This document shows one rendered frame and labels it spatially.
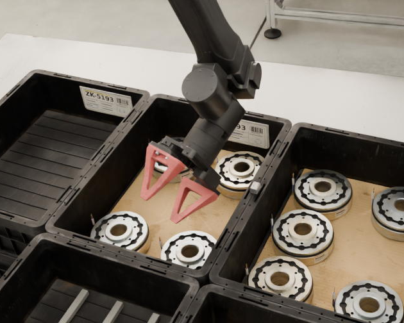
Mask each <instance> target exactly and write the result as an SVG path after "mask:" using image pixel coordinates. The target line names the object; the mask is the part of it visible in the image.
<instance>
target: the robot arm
mask: <svg viewBox="0 0 404 323"><path fill-rule="evenodd" d="M168 2H169V4H170V5H171V7H172V9H173V11H174V12H175V14H176V16H177V18H178V20H179V22H180V23H181V25H182V27H183V29H184V30H185V32H186V34H187V36H188V38H189V39H190V41H191V43H192V45H193V48H194V50H195V53H196V57H197V63H195V64H194V65H193V67H192V71H191V72H190V73H188V74H187V75H186V77H185V79H184V80H183V83H182V85H181V91H182V94H183V96H184V97H185V98H186V100H187V101H188V102H189V103H190V104H191V106H192V107H193V108H194V109H195V110H196V111H197V113H198V114H199V115H200V116H199V119H198V120H197V121H196V123H195V124H194V125H193V127H192V129H191V130H190V131H189V133H188V135H187V136H186V137H185V139H184V141H183V142H182V143H179V142H177V141H175V140H173V139H172V138H170V137H168V136H165V138H164V139H162V140H161V142H160V143H159V144H157V143H156V142H154V141H151V142H150V144H149V145H148V147H147V150H146V164H145V171H144V179H143V183H142V189H141V193H140V197H141V198H143V199H144V200H146V201H148V200H149V199H150V198H152V197H153V196H154V195H155V194H156V193H158V192H159V191H160V190H161V189H162V188H163V187H164V186H165V185H166V184H168V183H169V182H170V181H171V180H172V179H174V178H175V177H176V176H177V175H178V174H179V173H180V172H181V171H182V170H183V169H185V167H187V168H188V169H189V170H191V171H192V172H193V173H192V175H193V176H194V177H196V179H195V180H194V181H192V180H190V179H188V178H186V177H185V176H184V177H183V178H182V181H181V185H180V188H179V190H178V195H177V197H176V200H175V203H174V207H173V210H172V213H171V218H170V220H171V221H173V222H174V223H176V224H177V223H179V222H180V221H182V220H183V219H185V218H186V217H188V216H189V215H190V214H192V213H194V212H195V211H197V210H199V209H201V208H203V207H204V206H206V205H208V204H210V203H212V202H214V201H216V200H217V198H218V197H219V195H220V194H221V193H220V192H219V191H218V190H217V189H216V188H217V187H218V185H219V184H220V182H221V181H220V180H221V178H222V177H221V176H220V175H219V174H218V173H217V172H216V171H215V170H214V169H213V168H212V167H211V164H213V162H214V160H215V159H216V157H217V155H218V154H219V153H220V151H221V149H222V148H223V147H224V145H225V143H226V142H227V140H228V139H229V137H230V136H231V134H232V133H233V131H234V130H235V128H236V127H237V125H238V124H239V122H240V120H241V119H242V118H243V116H244V114H245V113H246V111H245V109H244V108H243V107H242V106H241V104H240V103H239V102H238V99H254V98H255V92H256V89H260V82H261V79H262V68H261V65H260V64H259V63H256V62H255V59H254V57H253V55H252V53H251V50H250V48H249V46H248V45H243V43H242V40H241V39H240V37H239V36H238V34H236V32H234V30H233V29H232V28H231V26H230V25H229V24H228V21H227V20H226V18H225V16H224V14H223V12H222V10H221V8H220V6H219V4H218V2H217V0H168ZM156 162H160V163H162V164H164V165H166V166H168V168H167V169H166V171H165V172H164V173H163V174H162V176H161V177H160V179H159V180H158V181H157V182H156V183H155V184H154V185H153V186H152V187H151V188H150V189H149V186H150V182H151V178H152V175H153V171H154V167H155V163H156ZM190 191H192V192H195V193H197V194H198V195H200V196H201V198H200V199H198V200H197V201H196V202H195V203H193V204H192V205H190V206H189V207H188V208H187V209H186V210H184V211H183V212H181V213H180V214H179V212H180V209H181V206H182V204H183V202H184V200H185V198H186V196H187V194H188V193H189V192H190Z"/></svg>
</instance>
